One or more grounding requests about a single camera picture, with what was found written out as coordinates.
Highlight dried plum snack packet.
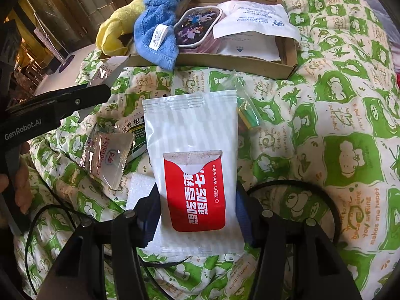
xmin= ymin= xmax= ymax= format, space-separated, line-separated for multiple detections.
xmin=79 ymin=125 xmax=134 ymax=190

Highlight red white wet wipe pack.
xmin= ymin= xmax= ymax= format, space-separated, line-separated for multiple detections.
xmin=142 ymin=90 xmax=244 ymax=257

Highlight yellow towel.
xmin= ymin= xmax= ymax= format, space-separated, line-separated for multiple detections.
xmin=95 ymin=0 xmax=145 ymax=56

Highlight small bag green items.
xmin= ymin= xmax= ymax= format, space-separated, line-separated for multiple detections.
xmin=221 ymin=71 xmax=265 ymax=130

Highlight blue towel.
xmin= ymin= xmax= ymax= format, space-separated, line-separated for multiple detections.
xmin=133 ymin=0 xmax=182 ymax=71

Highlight cartoon clear pouch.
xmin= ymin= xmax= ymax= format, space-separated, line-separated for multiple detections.
xmin=173 ymin=5 xmax=224 ymax=54

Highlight white gauze packet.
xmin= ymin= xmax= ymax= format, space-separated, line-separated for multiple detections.
xmin=213 ymin=0 xmax=301 ymax=43
xmin=217 ymin=31 xmax=281 ymax=62

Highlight green herbal granule sachet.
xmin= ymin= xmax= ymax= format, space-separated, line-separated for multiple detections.
xmin=114 ymin=112 xmax=147 ymax=163

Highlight person left hand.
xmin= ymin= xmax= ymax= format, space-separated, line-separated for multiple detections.
xmin=1 ymin=141 xmax=33 ymax=217

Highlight white foam block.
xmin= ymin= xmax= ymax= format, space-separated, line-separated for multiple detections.
xmin=125 ymin=173 xmax=156 ymax=210

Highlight purple floor mop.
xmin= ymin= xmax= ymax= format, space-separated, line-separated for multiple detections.
xmin=33 ymin=11 xmax=75 ymax=73

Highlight green patterned quilt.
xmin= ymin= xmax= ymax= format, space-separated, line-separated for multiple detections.
xmin=13 ymin=0 xmax=399 ymax=299

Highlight shallow cardboard box tray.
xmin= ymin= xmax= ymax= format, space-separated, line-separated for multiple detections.
xmin=99 ymin=0 xmax=299 ymax=81

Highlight black cable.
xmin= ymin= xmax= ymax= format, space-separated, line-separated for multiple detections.
xmin=246 ymin=179 xmax=343 ymax=245

